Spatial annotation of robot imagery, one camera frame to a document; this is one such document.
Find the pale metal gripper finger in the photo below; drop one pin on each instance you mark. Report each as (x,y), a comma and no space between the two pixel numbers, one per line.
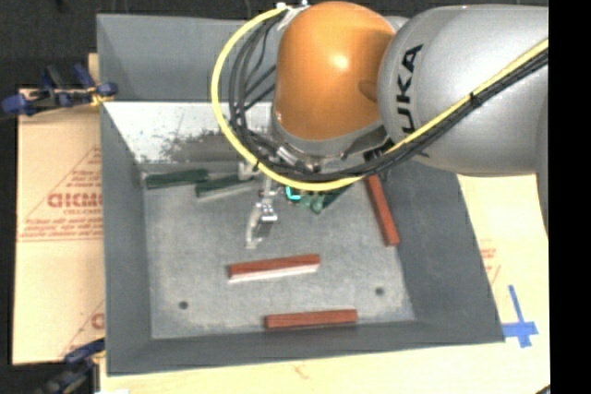
(266,221)
(252,228)

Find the red-brown flat block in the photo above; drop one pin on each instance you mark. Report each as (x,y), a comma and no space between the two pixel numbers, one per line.
(382,212)
(310,319)
(272,266)

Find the grey metal bin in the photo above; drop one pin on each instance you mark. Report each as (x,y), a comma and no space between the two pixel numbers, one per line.
(286,290)

